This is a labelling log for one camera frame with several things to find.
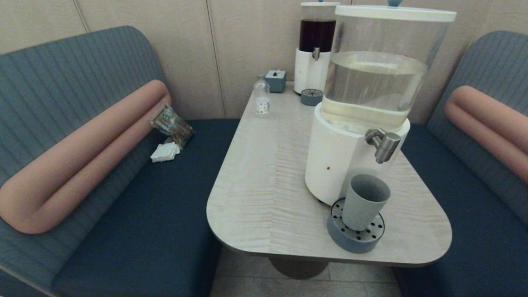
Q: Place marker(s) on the blue ribbed booth sofa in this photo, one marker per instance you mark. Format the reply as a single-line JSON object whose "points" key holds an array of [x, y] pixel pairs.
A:
{"points": [[144, 214], [474, 231]]}

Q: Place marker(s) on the grey plastic cup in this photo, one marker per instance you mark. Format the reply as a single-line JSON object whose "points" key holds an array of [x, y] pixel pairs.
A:
{"points": [[363, 206]]}

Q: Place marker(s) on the pink bolster cushion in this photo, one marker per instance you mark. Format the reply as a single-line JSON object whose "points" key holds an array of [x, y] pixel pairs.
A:
{"points": [[82, 156], [495, 123]]}

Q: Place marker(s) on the small blue steel drip tray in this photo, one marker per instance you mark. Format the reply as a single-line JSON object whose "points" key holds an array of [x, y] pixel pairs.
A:
{"points": [[311, 98]]}

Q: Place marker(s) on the clear water dispenser white base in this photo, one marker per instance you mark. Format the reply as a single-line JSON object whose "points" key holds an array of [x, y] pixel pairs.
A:
{"points": [[342, 156]]}

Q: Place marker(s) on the steel water dispenser tap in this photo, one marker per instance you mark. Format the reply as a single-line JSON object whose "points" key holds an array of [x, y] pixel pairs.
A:
{"points": [[385, 144]]}

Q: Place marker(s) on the bronze table pedestal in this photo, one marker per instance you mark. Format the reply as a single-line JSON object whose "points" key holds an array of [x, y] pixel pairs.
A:
{"points": [[299, 268]]}

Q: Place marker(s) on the clear green snack packet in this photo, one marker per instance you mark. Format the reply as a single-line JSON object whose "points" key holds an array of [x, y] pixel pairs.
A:
{"points": [[171, 123]]}

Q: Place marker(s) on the white folded napkins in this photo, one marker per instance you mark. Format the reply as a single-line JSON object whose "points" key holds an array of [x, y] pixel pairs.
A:
{"points": [[165, 152]]}

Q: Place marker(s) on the steel dark drink dispenser tap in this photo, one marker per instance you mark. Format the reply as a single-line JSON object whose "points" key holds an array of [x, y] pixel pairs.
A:
{"points": [[316, 53]]}

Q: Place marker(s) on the clear plastic bottle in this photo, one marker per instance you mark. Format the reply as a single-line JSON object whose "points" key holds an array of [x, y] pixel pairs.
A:
{"points": [[261, 101]]}

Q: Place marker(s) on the dark drink dispenser white base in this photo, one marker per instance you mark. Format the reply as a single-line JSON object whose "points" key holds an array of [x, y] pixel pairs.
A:
{"points": [[309, 70]]}

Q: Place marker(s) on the blue-grey tissue box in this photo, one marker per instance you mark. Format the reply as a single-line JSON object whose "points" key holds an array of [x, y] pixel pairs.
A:
{"points": [[275, 81]]}

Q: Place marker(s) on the large blue steel drip tray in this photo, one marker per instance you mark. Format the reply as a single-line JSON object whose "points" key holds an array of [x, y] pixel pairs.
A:
{"points": [[350, 241]]}

